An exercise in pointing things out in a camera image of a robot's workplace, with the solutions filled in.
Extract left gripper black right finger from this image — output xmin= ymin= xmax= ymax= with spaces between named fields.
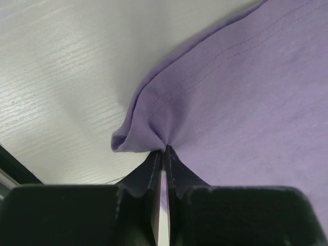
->
xmin=163 ymin=146 xmax=325 ymax=245

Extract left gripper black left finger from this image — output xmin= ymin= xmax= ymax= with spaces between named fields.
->
xmin=1 ymin=151 xmax=162 ymax=245

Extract purple t shirt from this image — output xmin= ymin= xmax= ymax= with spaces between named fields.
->
xmin=111 ymin=1 xmax=327 ymax=214

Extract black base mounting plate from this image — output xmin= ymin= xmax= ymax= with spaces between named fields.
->
xmin=0 ymin=145 xmax=47 ymax=200

